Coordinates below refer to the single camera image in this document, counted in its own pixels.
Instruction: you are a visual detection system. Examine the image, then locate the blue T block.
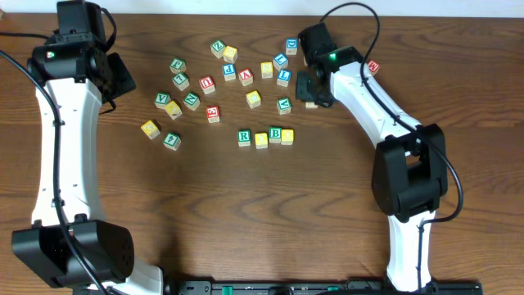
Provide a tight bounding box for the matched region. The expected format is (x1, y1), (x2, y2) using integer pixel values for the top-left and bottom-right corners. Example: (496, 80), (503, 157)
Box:
(305, 102), (318, 109)

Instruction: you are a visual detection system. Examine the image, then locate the yellow O block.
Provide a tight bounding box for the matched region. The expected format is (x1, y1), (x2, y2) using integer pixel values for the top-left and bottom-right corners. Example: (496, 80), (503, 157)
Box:
(281, 129), (295, 145)
(255, 133), (269, 149)

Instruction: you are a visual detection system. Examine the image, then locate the green B block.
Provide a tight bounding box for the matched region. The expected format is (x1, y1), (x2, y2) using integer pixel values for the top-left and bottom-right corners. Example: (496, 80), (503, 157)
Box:
(269, 126), (282, 144)

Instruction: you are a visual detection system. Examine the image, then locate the green R block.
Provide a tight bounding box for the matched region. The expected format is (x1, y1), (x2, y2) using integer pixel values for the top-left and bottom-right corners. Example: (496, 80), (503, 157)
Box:
(237, 129), (251, 147)

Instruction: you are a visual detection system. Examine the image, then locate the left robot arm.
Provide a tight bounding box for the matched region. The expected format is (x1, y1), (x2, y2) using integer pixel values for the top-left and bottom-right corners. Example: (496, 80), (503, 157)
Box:
(11, 1), (173, 294)

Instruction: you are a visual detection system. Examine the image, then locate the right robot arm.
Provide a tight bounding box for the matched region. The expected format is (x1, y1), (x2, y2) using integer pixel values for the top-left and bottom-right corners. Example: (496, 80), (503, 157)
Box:
(296, 23), (448, 293)

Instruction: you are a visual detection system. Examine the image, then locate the blue L block lower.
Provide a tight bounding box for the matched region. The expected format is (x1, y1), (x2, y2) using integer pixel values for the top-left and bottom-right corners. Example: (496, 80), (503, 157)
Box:
(277, 69), (291, 87)

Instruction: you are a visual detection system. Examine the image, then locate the blue l block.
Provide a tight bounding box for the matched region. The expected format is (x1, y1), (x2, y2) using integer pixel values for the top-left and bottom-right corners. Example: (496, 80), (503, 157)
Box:
(277, 69), (291, 87)
(273, 52), (289, 71)

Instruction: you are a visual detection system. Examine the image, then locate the green V block right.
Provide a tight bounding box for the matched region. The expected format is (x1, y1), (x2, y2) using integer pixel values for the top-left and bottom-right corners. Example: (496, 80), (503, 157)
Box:
(277, 98), (292, 115)

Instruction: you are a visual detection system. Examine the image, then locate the green v block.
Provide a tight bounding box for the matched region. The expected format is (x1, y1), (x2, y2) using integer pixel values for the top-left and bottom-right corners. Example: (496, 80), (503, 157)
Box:
(154, 92), (171, 109)
(277, 98), (292, 115)

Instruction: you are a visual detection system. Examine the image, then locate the blue L block upper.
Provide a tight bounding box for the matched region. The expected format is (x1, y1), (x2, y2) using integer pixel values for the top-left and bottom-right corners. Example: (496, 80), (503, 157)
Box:
(273, 52), (289, 71)

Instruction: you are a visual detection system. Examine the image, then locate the green V block left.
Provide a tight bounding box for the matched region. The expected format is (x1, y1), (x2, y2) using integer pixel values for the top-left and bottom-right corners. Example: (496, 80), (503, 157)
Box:
(154, 92), (171, 109)

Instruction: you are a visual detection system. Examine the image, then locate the blue D block top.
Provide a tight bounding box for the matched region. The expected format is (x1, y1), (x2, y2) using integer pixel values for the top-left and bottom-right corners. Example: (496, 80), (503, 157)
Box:
(285, 38), (299, 56)

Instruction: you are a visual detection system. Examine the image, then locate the yellow S block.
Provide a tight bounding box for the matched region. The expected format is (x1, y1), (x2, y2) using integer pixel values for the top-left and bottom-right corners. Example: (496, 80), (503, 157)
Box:
(260, 61), (273, 79)

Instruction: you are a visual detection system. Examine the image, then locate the yellow G block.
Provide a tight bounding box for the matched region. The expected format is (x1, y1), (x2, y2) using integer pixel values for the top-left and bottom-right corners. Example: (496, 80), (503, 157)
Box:
(141, 120), (160, 139)

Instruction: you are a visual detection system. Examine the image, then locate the yellow K block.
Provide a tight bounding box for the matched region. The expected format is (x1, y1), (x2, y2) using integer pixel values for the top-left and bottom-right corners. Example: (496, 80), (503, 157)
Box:
(164, 101), (183, 120)

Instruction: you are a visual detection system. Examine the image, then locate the green J block left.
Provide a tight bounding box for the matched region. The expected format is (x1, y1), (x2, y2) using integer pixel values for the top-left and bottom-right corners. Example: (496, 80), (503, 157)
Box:
(169, 57), (187, 74)

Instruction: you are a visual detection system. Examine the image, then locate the green 7 block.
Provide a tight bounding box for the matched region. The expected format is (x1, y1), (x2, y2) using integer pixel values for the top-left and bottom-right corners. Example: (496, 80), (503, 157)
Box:
(172, 73), (190, 91)

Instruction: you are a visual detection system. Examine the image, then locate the red M block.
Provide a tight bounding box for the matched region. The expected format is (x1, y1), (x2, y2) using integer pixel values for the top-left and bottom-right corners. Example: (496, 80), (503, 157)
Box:
(368, 60), (380, 75)

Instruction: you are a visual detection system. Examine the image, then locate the yellow Q block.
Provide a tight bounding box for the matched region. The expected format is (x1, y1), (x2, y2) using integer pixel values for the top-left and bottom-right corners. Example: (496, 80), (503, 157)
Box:
(246, 90), (261, 108)

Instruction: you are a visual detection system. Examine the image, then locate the red A block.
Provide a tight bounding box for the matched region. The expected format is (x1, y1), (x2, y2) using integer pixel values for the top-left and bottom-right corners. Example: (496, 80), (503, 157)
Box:
(238, 68), (254, 86)

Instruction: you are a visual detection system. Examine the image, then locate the green N block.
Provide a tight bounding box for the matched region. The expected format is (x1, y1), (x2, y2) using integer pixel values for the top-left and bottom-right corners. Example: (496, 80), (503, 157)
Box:
(183, 93), (201, 111)

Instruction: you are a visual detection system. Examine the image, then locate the green 4 block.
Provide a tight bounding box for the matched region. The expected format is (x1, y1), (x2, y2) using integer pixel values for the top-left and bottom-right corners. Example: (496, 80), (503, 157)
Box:
(163, 133), (181, 151)

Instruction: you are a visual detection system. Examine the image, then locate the blue P block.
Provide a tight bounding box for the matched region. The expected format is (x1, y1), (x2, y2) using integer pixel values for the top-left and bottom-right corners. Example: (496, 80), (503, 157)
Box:
(222, 63), (237, 81)

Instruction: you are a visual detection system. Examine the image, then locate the red U block left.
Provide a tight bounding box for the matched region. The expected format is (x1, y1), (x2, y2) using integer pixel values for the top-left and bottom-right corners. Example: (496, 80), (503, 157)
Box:
(199, 75), (216, 94)

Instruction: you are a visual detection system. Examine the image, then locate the yellow block beside Z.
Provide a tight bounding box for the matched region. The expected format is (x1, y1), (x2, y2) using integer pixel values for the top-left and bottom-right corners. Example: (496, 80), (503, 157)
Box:
(223, 46), (238, 64)

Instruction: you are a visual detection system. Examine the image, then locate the red E block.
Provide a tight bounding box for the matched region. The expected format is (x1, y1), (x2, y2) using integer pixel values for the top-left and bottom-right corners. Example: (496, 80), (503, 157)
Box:
(206, 106), (220, 123)

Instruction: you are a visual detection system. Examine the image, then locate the green Z block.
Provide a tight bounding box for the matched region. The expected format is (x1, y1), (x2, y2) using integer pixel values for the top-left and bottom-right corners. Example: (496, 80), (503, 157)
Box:
(210, 39), (226, 59)

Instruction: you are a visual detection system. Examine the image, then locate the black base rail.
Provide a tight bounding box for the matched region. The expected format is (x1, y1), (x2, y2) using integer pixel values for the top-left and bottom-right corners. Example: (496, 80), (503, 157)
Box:
(163, 279), (484, 295)

